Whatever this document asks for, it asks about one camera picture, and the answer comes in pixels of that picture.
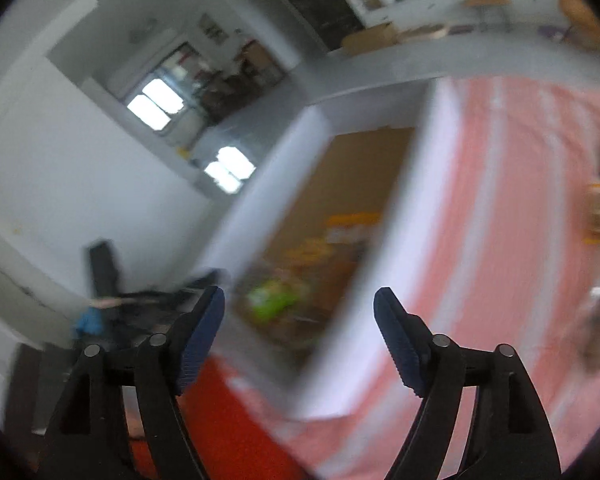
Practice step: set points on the white tv cabinet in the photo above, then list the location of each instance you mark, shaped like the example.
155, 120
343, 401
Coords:
412, 13

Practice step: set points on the red striped tablecloth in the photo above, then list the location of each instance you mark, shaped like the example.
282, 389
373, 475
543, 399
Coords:
487, 246

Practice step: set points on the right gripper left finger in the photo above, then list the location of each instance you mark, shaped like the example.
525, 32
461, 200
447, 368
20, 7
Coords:
87, 436

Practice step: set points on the white cardboard storage box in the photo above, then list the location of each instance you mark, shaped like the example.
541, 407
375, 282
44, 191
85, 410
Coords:
348, 201

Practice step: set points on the orange chicken vacuum pack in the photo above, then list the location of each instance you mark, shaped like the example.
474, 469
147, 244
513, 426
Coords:
341, 230

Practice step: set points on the clear bag brown cakes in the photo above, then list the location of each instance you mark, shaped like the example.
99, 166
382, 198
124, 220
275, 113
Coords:
585, 332

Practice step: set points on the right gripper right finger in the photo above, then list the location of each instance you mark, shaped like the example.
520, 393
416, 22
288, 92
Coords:
509, 436

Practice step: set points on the small wooden side table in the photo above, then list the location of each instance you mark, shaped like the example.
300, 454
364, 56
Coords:
482, 7

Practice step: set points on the cardboard box on floor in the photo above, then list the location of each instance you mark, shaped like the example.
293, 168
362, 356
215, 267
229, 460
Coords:
370, 39

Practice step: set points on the yellow green snack packet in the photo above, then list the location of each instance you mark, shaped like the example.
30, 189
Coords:
273, 297

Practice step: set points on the orange lounge chair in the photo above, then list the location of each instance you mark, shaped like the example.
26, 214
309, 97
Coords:
584, 25

